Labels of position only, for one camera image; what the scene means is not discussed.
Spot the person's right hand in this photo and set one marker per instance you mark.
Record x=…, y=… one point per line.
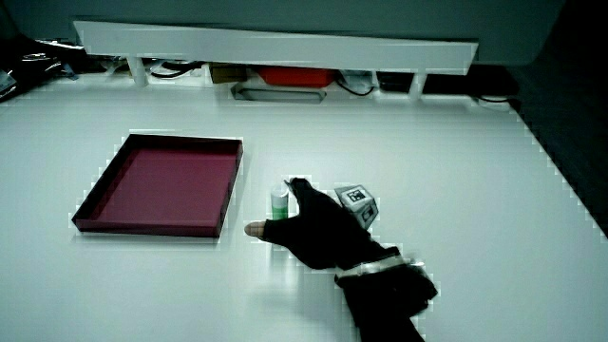
x=323, y=233

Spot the green and white glue stick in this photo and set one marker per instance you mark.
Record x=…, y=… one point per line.
x=279, y=204

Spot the person's right forearm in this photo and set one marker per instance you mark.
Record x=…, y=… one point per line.
x=385, y=304

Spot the grey flat tray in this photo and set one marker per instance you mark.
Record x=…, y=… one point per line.
x=278, y=94

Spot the red box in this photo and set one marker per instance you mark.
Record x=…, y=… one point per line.
x=297, y=76

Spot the dark red shallow tray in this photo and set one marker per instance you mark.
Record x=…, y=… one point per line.
x=166, y=190

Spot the brown cardboard box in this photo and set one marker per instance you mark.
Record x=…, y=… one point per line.
x=228, y=73

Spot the white desk shelf riser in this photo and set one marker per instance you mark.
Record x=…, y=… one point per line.
x=266, y=47

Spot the black flat device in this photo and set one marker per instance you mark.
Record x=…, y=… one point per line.
x=456, y=81

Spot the black bag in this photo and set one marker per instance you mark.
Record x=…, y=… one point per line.
x=28, y=66

